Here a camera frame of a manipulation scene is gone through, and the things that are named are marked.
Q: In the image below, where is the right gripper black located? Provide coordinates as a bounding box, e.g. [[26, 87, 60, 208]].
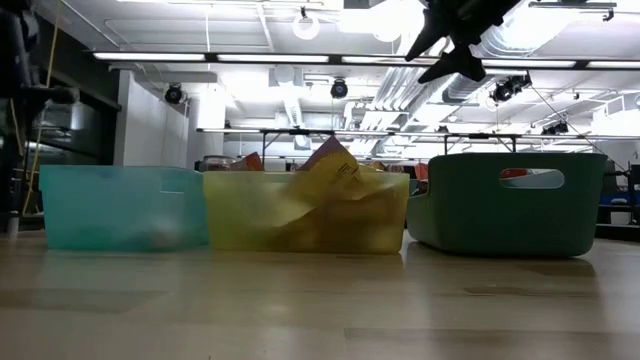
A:
[[404, 0, 522, 85]]

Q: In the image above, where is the silver soda can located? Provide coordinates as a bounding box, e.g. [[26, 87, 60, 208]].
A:
[[195, 156, 234, 173]]

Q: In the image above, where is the red background object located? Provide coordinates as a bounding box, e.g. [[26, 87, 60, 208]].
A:
[[413, 163, 430, 195]]

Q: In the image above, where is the black ceiling track fixture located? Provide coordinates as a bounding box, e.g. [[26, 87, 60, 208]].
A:
[[528, 1, 617, 22]]

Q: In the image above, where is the round white ceiling lamp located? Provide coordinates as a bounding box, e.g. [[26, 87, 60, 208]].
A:
[[292, 14, 321, 42]]

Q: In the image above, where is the dark green plastic bin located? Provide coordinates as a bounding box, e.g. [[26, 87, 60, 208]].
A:
[[405, 152, 609, 259]]

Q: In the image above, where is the long ceiling light strip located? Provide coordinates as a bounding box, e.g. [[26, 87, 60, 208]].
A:
[[92, 51, 640, 71]]

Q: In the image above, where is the orange background object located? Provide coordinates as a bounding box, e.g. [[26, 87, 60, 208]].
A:
[[234, 151, 265, 172]]

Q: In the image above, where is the blue background object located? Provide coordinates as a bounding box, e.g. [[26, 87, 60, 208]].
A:
[[598, 192, 640, 207]]

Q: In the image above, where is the yellow translucent bin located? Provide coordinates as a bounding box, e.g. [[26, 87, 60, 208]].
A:
[[202, 170, 411, 255]]

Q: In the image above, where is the light teal translucent bin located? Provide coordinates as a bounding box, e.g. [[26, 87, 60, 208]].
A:
[[38, 164, 210, 252]]

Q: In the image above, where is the silver ventilation duct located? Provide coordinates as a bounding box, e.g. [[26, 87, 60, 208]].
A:
[[442, 0, 556, 104]]

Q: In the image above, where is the black metal table frame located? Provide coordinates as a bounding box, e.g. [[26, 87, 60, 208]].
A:
[[443, 133, 518, 154], [259, 128, 337, 172]]

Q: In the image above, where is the yellow hanging cord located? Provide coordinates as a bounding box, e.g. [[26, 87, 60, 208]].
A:
[[22, 0, 62, 214]]

